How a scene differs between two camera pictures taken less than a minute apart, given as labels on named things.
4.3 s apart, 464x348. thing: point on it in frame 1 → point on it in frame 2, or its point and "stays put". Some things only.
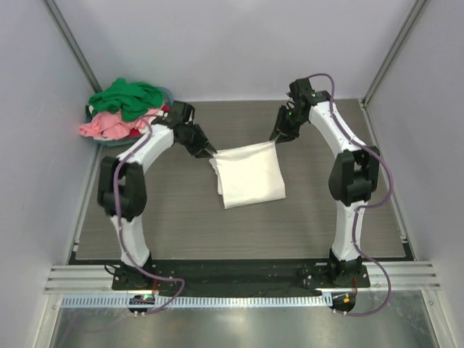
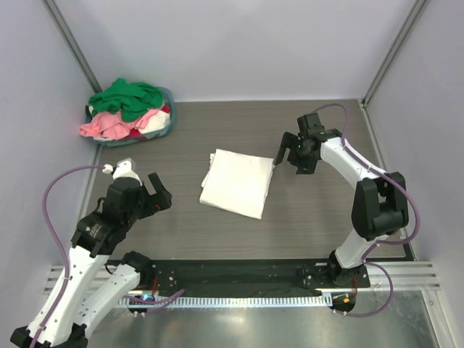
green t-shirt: [130, 100] stays put
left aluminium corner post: [71, 43] stays put
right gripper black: [287, 133] → [290, 141]
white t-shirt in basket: [159, 114] stays put
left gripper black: [198, 150] → [155, 202]
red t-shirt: [134, 133] stays put
